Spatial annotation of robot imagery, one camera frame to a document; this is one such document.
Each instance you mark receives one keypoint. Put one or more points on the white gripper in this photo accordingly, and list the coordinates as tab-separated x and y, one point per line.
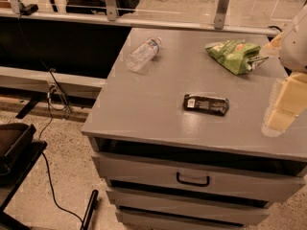
296	48

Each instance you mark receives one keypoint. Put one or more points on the green jalapeno chip bag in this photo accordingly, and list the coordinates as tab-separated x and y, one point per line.
236	55

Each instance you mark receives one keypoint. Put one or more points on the black rxbar chocolate bar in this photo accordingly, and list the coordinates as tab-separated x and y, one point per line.
205	104

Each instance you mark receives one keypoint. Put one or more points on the grey drawer cabinet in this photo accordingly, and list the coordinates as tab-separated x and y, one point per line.
142	136

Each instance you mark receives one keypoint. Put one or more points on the clear plastic water bottle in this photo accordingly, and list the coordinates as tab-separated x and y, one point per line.
145	52

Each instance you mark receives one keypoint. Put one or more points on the grey metal railing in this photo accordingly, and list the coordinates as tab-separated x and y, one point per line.
179	14

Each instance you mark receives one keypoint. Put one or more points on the black side table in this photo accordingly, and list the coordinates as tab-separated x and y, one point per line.
10	183

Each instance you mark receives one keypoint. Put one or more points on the black drawer handle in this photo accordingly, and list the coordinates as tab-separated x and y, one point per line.
193	181

